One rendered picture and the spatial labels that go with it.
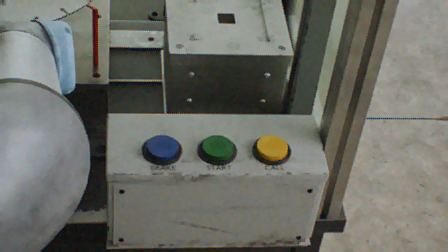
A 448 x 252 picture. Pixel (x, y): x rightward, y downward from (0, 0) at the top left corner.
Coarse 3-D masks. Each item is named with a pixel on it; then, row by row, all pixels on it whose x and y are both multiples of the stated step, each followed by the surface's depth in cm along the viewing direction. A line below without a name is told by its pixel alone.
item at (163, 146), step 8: (160, 136) 109; (168, 136) 109; (152, 144) 108; (160, 144) 108; (168, 144) 108; (176, 144) 109; (152, 152) 107; (160, 152) 107; (168, 152) 107; (176, 152) 108; (160, 160) 107; (168, 160) 108
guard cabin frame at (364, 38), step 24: (360, 0) 97; (384, 0) 97; (360, 24) 99; (384, 24) 99; (360, 48) 102; (384, 48) 102; (288, 72) 139; (336, 72) 108; (360, 72) 105; (336, 96) 107; (360, 96) 107; (336, 120) 110; (360, 120) 110; (336, 144) 113; (336, 168) 117; (336, 192) 119; (336, 216) 123
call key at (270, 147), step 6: (264, 138) 111; (270, 138) 111; (276, 138) 111; (258, 144) 110; (264, 144) 110; (270, 144) 110; (276, 144) 110; (282, 144) 110; (258, 150) 109; (264, 150) 109; (270, 150) 109; (276, 150) 110; (282, 150) 110; (264, 156) 109; (270, 156) 109; (276, 156) 109; (282, 156) 109
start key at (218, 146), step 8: (216, 136) 110; (208, 144) 109; (216, 144) 109; (224, 144) 109; (232, 144) 110; (208, 152) 108; (216, 152) 108; (224, 152) 108; (232, 152) 109; (216, 160) 108; (224, 160) 108
